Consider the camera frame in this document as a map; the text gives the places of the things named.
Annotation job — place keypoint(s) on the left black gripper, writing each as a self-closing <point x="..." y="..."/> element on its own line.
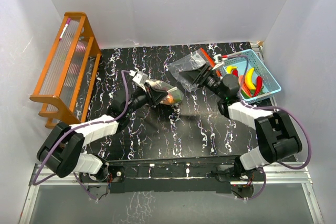
<point x="153" y="96"/>

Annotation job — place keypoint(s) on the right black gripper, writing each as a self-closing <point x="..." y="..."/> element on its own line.
<point x="196" y="77"/>

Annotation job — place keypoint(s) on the clear bag with green leaf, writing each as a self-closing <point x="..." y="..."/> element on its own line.
<point x="174" y="94"/>

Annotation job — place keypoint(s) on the clear zip bag red slider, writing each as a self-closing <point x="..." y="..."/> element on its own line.
<point x="191" y="61"/>

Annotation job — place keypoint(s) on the yellow fake banana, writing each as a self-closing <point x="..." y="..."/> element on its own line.
<point x="249" y="79"/>
<point x="230" y="68"/>

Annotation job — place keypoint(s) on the light blue plastic basket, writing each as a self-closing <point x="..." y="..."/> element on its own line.
<point x="249" y="58"/>

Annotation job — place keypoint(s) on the fake watermelon slice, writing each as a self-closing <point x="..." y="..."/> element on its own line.
<point x="245" y="91"/>

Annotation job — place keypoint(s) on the red fake chili pepper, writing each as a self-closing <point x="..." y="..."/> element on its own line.
<point x="235" y="72"/>

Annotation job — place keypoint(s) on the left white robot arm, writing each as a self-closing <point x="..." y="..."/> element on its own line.
<point x="62" y="152"/>

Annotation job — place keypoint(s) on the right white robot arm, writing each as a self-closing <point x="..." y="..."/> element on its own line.
<point x="276" y="135"/>

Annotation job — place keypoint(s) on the orange wooden rack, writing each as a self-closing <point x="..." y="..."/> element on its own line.
<point x="67" y="80"/>

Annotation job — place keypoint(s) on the pink white marker pen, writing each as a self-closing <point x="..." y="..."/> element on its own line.
<point x="64" y="28"/>

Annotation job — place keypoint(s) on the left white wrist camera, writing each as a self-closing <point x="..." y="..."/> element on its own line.
<point x="140" y="78"/>

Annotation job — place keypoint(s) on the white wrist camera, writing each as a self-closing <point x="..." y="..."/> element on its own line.
<point x="219" y="61"/>
<point x="140" y="78"/>

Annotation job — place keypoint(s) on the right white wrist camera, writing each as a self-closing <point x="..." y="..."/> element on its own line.
<point x="219" y="61"/>

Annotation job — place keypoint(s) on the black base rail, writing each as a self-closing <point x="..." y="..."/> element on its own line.
<point x="213" y="173"/>

